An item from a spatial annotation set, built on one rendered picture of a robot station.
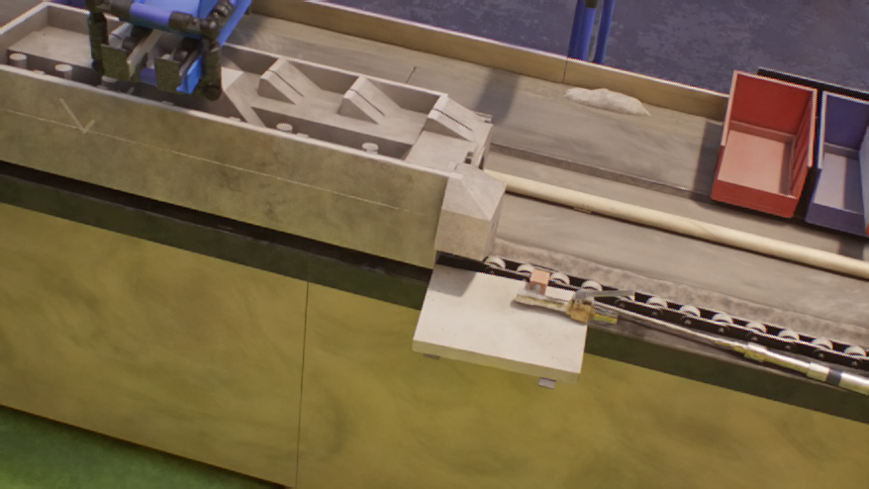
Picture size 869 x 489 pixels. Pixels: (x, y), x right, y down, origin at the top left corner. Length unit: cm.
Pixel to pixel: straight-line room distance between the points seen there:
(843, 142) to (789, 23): 221
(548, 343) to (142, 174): 84
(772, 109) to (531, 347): 101
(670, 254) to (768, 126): 55
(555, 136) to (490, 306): 67
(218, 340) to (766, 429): 111
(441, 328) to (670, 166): 81
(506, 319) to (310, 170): 45
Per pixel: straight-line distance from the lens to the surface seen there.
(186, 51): 236
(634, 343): 251
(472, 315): 243
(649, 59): 488
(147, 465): 321
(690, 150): 306
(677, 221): 279
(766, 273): 277
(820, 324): 269
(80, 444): 327
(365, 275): 255
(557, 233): 273
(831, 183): 309
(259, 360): 280
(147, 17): 232
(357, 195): 246
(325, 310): 264
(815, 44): 526
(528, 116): 306
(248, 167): 251
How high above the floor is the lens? 242
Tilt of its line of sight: 38 degrees down
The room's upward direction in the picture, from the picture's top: 8 degrees clockwise
